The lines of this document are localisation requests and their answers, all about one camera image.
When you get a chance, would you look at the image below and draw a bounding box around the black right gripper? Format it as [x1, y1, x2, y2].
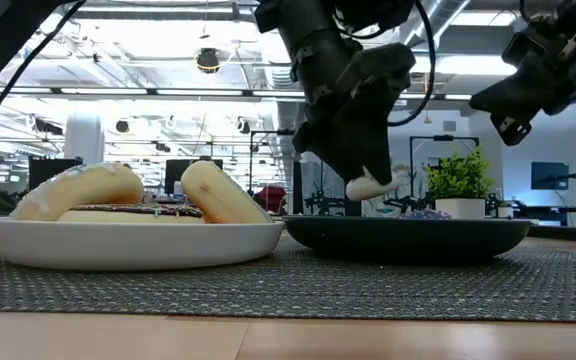
[469, 19, 576, 148]

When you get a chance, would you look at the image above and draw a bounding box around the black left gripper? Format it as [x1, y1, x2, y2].
[287, 34, 395, 187]

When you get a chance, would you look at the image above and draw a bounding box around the small indigo sprinkled donut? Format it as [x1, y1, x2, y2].
[396, 209, 453, 221]

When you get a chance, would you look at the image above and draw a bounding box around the large blue glazed donut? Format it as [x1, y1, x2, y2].
[56, 202, 205, 224]

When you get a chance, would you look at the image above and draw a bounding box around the large white teal-striped donut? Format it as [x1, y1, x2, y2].
[10, 161, 146, 223]

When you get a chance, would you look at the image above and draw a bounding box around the pale draped cloth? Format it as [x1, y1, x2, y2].
[360, 163, 422, 217]

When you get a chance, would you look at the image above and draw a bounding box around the black round plate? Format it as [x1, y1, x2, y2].
[281, 214, 533, 265]

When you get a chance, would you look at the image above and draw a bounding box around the red chair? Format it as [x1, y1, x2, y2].
[253, 185, 288, 214]

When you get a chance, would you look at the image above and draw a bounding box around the green plant in white pot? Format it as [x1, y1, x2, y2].
[426, 146, 494, 220]

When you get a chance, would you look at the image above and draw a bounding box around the dark background table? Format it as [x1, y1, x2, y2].
[513, 203, 576, 225]

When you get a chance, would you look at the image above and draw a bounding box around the grey woven placemat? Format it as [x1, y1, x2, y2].
[0, 234, 576, 324]

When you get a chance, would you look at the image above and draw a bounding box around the long ceiling light strip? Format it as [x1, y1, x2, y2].
[0, 86, 474, 101]

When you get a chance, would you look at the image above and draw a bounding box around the black ceiling spotlight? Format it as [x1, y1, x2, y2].
[196, 47, 221, 75]

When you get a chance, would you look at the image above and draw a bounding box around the black computer monitor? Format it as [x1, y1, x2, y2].
[163, 158, 225, 196]
[27, 156, 84, 190]

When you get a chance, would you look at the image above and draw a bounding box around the white round plate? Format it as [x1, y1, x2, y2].
[0, 216, 286, 272]

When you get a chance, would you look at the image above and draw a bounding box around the white round column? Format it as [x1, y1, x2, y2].
[63, 110, 106, 164]

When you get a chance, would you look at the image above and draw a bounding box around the blue wall screen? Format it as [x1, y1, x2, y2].
[530, 160, 571, 192]

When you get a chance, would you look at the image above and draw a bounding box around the black background rig frame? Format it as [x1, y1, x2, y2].
[408, 134, 481, 201]
[249, 129, 325, 216]

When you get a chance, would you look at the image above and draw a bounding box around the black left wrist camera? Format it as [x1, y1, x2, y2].
[350, 42, 418, 102]

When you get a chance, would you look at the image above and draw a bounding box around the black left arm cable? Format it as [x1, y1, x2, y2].
[387, 0, 437, 128]

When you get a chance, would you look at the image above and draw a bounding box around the silver ventilation duct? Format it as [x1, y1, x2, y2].
[260, 47, 302, 169]
[402, 0, 472, 51]

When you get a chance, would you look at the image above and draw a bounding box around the thin black cable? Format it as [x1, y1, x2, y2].
[0, 0, 88, 130]

